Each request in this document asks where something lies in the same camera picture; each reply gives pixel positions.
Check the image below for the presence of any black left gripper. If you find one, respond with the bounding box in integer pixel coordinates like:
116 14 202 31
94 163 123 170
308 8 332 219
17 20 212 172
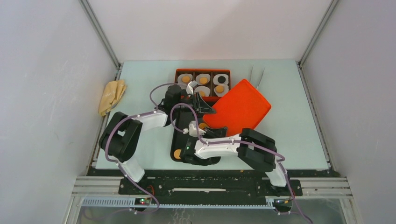
174 92 216 119

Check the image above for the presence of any round orange biscuit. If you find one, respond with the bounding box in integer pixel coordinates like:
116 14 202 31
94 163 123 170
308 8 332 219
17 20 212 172
181 76 191 84
199 77 208 85
173 149 182 160
215 85 225 93

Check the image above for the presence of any black sandwich cookie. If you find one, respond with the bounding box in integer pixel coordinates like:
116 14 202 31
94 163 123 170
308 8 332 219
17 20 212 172
217 76 227 84

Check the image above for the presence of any orange box lid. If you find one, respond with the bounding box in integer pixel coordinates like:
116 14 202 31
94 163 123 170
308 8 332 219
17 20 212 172
203 79 271 136

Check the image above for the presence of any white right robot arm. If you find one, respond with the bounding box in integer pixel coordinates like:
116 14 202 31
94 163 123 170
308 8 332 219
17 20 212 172
174 125 290 195

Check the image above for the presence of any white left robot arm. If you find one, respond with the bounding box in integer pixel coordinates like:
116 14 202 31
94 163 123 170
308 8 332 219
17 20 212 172
99 83 215 194

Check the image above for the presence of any white paper cup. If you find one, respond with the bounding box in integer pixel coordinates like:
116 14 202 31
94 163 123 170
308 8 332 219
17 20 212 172
177 73 193 84
194 85 211 97
195 73 211 85
213 74 229 85
214 84 229 97

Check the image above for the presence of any orange fish cookie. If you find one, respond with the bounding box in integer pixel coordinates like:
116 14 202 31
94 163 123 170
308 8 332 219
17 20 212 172
199 123 208 130

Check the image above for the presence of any orange cookie box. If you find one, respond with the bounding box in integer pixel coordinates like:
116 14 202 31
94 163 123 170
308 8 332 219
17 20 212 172
175 69 231 103

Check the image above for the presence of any black cookie tray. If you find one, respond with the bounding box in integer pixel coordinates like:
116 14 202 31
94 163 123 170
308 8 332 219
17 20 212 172
170 106 222 166

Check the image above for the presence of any beige cloth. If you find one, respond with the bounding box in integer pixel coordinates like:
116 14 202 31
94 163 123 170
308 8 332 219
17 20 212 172
98 80 127 116

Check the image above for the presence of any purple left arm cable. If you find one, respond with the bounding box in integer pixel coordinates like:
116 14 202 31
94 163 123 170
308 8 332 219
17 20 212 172
104 82 192 214

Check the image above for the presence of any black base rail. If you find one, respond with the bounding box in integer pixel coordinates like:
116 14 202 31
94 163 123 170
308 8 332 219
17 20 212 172
71 171 353 209

